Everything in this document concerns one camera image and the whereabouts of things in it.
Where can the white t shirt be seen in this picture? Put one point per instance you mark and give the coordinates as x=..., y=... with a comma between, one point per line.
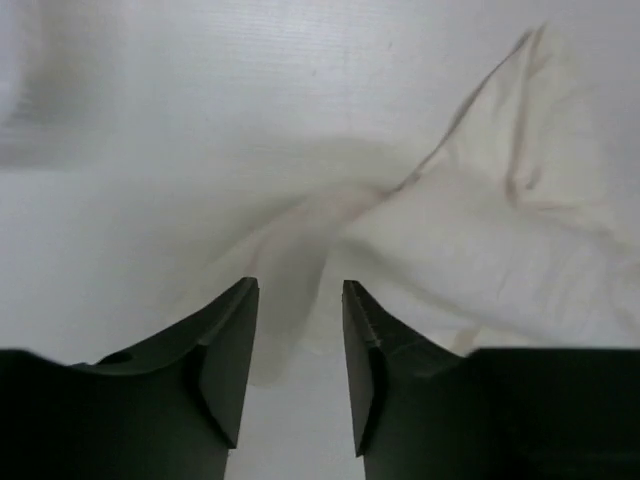
x=505, y=234

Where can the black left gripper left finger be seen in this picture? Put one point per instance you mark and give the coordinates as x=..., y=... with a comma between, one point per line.
x=167, y=407

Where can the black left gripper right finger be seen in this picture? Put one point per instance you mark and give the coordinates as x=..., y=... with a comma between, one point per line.
x=420, y=411

